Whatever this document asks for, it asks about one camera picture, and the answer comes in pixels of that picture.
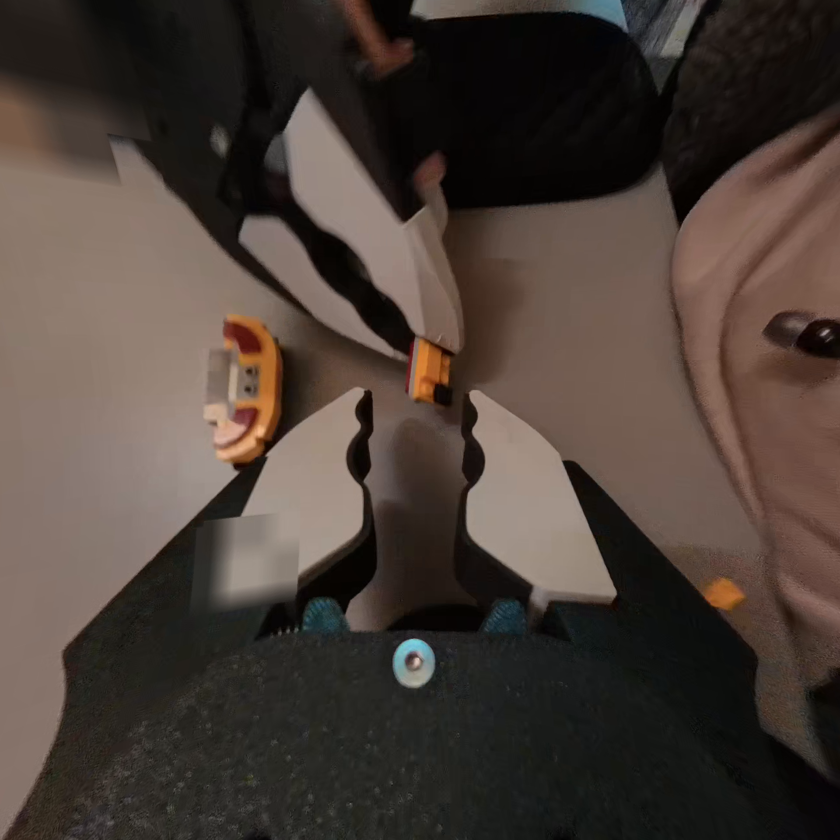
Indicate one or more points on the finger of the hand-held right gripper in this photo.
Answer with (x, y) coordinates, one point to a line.
(367, 216)
(289, 256)

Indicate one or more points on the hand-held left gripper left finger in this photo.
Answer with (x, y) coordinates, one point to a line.
(315, 485)

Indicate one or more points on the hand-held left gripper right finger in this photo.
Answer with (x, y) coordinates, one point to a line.
(525, 518)

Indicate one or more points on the orange lego wheel arch assembly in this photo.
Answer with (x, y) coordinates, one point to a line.
(262, 387)

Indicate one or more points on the orange lego plate stack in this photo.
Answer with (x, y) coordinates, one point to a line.
(430, 371)

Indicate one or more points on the small orange lego piece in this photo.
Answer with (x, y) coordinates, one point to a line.
(724, 594)

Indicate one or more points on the person's right hand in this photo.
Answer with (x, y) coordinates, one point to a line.
(380, 39)

